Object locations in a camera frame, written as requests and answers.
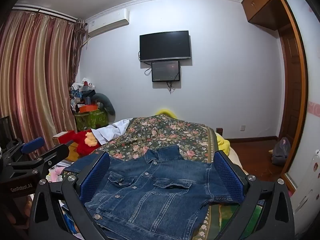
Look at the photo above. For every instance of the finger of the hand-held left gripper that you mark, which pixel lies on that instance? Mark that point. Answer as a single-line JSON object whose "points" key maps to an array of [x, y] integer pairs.
{"points": [[32, 143], [56, 153]]}

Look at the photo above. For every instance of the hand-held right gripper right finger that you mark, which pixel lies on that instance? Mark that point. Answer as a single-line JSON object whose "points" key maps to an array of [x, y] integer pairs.
{"points": [[228, 177]]}

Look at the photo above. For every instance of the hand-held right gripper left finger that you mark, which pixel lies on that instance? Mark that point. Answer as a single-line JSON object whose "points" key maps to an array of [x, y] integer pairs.
{"points": [[96, 177]]}

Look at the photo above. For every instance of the blue denim jacket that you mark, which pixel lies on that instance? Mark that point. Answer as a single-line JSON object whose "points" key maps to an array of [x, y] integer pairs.
{"points": [[150, 192]]}

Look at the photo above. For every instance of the wooden nightstand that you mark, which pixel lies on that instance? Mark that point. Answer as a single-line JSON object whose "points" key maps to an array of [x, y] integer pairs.
{"points": [[67, 140]]}

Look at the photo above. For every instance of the white flat box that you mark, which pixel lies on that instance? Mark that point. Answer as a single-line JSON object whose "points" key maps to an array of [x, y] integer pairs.
{"points": [[60, 134]]}

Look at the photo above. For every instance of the red plush toy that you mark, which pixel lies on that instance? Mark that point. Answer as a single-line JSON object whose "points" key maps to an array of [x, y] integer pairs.
{"points": [[80, 142]]}

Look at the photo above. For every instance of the yellow blanket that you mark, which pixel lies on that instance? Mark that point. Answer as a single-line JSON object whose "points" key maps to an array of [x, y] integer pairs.
{"points": [[223, 145]]}

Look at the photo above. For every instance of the white cloth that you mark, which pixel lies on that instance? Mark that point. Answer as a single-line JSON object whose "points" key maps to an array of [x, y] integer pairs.
{"points": [[112, 131]]}

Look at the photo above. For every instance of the orange box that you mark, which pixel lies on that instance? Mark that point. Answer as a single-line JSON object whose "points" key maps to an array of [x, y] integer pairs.
{"points": [[88, 108]]}

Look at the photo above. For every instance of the grey backpack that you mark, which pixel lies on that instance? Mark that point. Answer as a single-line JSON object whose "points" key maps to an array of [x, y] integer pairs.
{"points": [[281, 152]]}

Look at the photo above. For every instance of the striped red gold curtain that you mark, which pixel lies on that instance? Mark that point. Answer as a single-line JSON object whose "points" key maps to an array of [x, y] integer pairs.
{"points": [[35, 80]]}

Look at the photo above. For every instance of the pile of assorted clutter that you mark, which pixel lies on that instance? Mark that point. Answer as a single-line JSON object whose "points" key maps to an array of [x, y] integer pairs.
{"points": [[81, 92]]}

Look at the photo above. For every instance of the floral bedspread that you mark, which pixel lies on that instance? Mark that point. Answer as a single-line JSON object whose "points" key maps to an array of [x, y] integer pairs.
{"points": [[175, 132]]}

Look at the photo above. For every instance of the white air conditioner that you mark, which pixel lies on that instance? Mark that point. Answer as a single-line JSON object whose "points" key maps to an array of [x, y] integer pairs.
{"points": [[107, 23]]}

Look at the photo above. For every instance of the wooden overhead cabinet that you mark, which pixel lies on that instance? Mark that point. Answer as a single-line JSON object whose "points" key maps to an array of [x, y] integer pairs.
{"points": [[260, 5]]}

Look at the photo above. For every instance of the wooden bed post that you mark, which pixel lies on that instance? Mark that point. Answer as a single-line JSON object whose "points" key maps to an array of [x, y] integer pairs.
{"points": [[219, 130]]}

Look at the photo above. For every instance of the small black wall monitor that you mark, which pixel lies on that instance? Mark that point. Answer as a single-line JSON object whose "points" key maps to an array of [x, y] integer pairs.
{"points": [[165, 71]]}

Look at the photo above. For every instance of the curtain rail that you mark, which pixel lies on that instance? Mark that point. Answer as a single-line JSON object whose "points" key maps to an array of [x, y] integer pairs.
{"points": [[50, 12]]}

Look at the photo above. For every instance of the large black wall television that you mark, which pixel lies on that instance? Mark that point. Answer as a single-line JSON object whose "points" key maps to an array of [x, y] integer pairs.
{"points": [[165, 45]]}

